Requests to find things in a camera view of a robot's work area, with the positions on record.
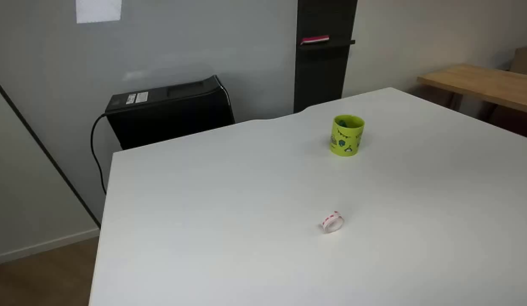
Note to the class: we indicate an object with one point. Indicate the green printed plastic cup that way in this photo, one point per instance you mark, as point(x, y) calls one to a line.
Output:
point(346, 138)

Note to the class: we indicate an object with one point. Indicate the small white red-printed bowl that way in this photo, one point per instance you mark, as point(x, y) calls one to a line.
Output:
point(331, 222)

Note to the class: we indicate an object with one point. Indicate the black box appliance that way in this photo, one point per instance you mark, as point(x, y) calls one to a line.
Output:
point(171, 113)

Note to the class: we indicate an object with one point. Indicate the black tall shelf column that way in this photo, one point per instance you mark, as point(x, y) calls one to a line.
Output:
point(323, 70)

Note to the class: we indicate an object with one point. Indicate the pink flat item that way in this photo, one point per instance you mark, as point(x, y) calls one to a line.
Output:
point(314, 40)

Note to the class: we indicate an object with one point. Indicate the white paper sheet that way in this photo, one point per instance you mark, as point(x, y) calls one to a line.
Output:
point(97, 11)

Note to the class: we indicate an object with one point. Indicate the wooden side table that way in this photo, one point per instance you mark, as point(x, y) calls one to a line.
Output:
point(489, 86)

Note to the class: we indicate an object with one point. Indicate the brown cardboard box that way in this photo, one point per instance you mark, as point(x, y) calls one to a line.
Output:
point(525, 62)

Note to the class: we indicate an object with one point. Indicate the black diagonal wall strip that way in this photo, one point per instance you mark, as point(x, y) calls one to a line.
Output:
point(42, 150)

